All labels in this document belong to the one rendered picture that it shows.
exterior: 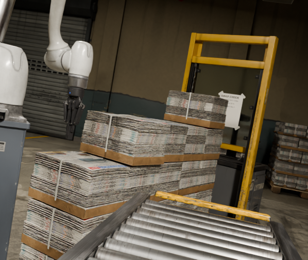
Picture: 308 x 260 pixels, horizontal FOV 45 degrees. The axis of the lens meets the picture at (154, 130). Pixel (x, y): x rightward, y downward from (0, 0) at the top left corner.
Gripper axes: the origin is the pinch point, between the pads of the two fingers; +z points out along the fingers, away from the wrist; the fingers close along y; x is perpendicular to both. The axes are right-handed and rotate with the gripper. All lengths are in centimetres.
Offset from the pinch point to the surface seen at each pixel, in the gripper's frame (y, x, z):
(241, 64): -13, -169, -65
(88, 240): -68, 57, 16
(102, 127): 3.3, -26.9, -2.6
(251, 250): -97, 22, 17
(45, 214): 5.2, 2.2, 40.6
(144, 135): -20.5, -31.4, -3.0
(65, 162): -2.6, 2.2, 14.0
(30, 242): 12, 2, 57
